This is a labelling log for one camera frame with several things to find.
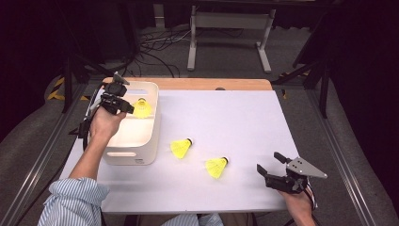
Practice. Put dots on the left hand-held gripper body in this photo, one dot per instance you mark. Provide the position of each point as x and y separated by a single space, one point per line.
113 100

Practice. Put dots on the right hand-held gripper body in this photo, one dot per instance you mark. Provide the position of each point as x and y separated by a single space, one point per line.
284 183

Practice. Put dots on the yellow shuttlecock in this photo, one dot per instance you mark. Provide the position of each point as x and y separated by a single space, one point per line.
180 148
215 168
142 109

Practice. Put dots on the white plastic bin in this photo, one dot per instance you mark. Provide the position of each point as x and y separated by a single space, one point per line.
138 135

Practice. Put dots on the person's left hand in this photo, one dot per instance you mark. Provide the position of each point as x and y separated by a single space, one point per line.
103 125

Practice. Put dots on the person's right hand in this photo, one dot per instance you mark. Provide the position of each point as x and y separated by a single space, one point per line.
299 208

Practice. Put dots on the white table mat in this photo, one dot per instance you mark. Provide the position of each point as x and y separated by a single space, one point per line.
238 132

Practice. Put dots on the black tripod stand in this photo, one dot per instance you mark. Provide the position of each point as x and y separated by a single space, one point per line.
67 81

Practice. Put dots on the yellow black hazard tape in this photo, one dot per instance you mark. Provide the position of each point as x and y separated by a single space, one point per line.
58 94

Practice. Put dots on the wooden table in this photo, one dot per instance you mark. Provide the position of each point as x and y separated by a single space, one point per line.
204 84

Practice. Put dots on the black metal stand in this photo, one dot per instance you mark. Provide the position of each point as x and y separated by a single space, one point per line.
323 88

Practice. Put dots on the dark table grommet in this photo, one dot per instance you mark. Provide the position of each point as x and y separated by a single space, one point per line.
220 89

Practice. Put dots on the striped shirt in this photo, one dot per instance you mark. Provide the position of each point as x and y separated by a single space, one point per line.
72 204

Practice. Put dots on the aluminium floor rail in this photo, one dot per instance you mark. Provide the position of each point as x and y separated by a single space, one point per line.
40 157
342 157

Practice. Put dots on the white metal frame stand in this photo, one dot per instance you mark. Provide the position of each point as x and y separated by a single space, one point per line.
232 20

